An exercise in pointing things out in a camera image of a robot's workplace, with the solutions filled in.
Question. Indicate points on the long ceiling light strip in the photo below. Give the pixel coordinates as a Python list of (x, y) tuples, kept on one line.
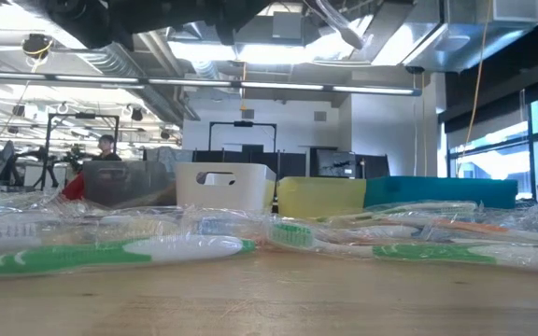
[(283, 86)]

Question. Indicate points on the silver rectangular air duct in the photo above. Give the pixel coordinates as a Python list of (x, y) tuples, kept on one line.
[(460, 42)]

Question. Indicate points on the grey ceiling box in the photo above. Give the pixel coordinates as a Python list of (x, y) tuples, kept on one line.
[(287, 25)]

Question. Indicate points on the black ceiling fixture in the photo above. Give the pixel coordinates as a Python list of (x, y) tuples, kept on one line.
[(38, 44)]

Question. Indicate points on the blue toothbrush in clear wrapper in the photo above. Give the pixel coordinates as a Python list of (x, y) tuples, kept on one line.
[(210, 226)]

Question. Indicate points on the yellow plastic bin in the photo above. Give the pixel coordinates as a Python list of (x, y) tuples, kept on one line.
[(320, 196)]

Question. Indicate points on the grey translucent bin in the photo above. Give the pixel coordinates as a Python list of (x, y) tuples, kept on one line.
[(129, 184)]

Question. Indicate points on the black framed window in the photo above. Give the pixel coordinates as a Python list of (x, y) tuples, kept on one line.
[(498, 163)]

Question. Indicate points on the teal plastic bin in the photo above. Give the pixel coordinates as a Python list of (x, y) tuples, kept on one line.
[(437, 191)]

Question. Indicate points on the white plastic bin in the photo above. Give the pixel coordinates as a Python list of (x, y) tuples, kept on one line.
[(241, 196)]

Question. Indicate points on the small red bin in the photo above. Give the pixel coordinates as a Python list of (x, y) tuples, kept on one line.
[(75, 189)]

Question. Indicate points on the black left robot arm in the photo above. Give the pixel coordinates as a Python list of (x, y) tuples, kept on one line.
[(110, 18)]

